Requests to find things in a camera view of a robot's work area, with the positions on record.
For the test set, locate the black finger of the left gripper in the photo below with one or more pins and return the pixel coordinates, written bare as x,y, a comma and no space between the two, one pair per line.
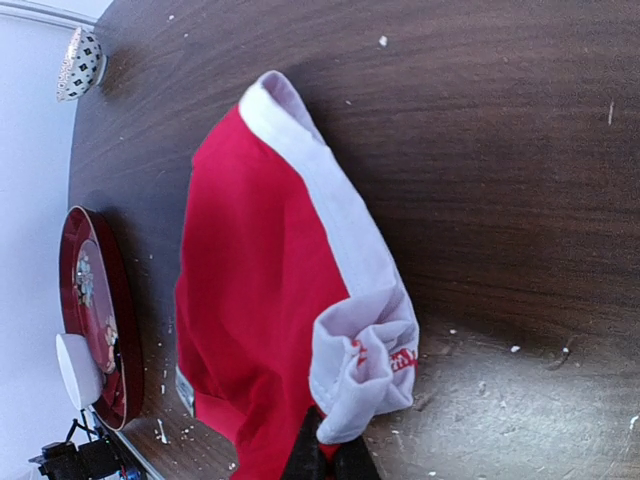
306,460

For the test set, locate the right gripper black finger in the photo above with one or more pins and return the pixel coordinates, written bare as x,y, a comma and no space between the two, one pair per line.
353,461

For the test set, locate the red white underwear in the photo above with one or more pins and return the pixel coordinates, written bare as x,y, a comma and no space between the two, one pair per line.
288,296

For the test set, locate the white scrap on table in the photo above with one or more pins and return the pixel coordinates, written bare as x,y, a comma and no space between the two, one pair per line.
161,433

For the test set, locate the white round cup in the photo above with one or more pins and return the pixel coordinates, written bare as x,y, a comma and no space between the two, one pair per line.
81,375

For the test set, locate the red floral plate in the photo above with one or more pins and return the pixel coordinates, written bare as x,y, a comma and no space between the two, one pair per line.
95,306

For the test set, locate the large dark red tray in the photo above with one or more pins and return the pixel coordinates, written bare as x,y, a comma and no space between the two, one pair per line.
123,391

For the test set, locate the small patterned white bowl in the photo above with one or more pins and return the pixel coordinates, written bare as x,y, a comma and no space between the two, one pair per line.
83,67

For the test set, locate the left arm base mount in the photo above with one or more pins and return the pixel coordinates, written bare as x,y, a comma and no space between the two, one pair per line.
87,453

